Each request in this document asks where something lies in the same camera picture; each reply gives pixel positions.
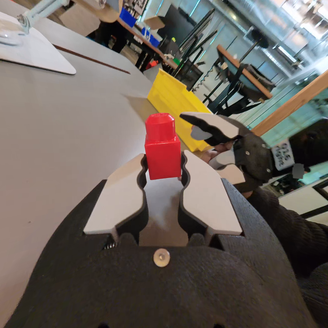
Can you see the small blue bin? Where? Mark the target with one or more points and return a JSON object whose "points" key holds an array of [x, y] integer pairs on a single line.
{"points": [[127, 16], [151, 38]]}

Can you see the red toy block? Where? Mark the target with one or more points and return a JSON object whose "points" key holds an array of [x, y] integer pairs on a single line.
{"points": [[162, 156]]}

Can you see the red plastic object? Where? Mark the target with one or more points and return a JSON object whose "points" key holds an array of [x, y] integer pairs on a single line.
{"points": [[154, 64]]}

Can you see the grey board panel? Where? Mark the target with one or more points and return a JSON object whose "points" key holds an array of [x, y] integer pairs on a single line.
{"points": [[79, 20]]}

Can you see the small tag poster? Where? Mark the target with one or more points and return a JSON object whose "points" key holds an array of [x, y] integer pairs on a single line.
{"points": [[141, 3]]}

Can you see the black disc lamp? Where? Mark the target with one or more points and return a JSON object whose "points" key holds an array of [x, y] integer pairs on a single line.
{"points": [[258, 38]]}

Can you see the small green bin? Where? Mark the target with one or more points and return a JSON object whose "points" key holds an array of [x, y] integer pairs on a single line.
{"points": [[178, 62]]}

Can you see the black mesh chair back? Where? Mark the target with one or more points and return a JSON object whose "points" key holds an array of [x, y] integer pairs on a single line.
{"points": [[191, 76]]}

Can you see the wooden pillar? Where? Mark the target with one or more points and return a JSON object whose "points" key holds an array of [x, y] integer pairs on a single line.
{"points": [[289, 105]]}

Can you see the black monitor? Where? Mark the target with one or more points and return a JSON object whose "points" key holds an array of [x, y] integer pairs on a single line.
{"points": [[202, 46], [197, 30]]}

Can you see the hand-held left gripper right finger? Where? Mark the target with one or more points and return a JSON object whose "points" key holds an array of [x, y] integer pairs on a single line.
{"points": [[210, 202]]}

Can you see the long wooden desk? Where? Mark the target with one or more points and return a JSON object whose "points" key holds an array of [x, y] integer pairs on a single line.
{"points": [[153, 48]]}

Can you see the person's right hand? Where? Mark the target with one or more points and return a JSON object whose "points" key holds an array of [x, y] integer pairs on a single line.
{"points": [[223, 147]]}

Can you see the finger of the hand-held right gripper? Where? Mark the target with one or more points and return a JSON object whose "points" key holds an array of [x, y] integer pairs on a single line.
{"points": [[217, 124], [234, 174]]}

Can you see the tilted wooden desk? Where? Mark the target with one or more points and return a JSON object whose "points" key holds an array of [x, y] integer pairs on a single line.
{"points": [[243, 69]]}

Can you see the black panel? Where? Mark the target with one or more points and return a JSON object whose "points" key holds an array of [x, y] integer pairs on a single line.
{"points": [[174, 23]]}

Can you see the yellow storage bin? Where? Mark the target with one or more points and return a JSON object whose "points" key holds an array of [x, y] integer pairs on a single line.
{"points": [[174, 100]]}

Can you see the person's right forearm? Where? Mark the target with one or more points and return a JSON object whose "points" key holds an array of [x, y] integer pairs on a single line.
{"points": [[281, 225]]}

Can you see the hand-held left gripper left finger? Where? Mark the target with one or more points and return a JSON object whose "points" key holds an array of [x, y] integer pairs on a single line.
{"points": [[117, 202]]}

